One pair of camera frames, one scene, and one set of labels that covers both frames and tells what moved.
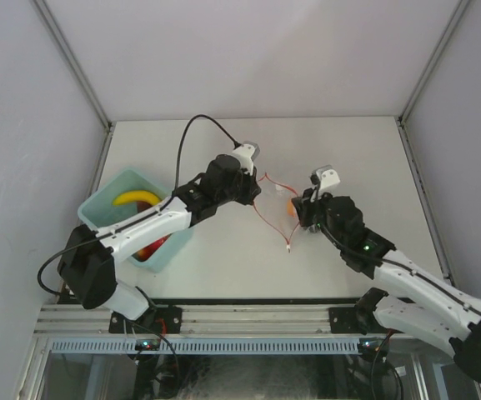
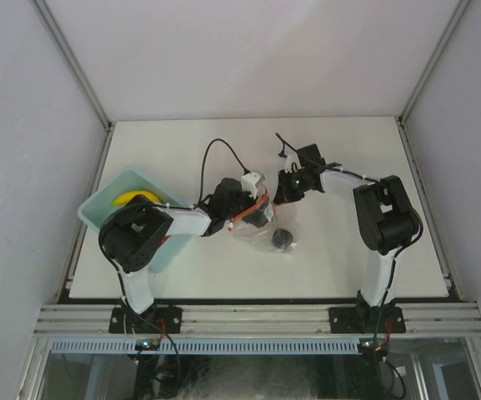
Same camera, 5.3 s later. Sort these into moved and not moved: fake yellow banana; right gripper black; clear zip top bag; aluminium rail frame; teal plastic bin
Moved: clear zip top bag; right gripper black
Not moved: fake yellow banana; teal plastic bin; aluminium rail frame
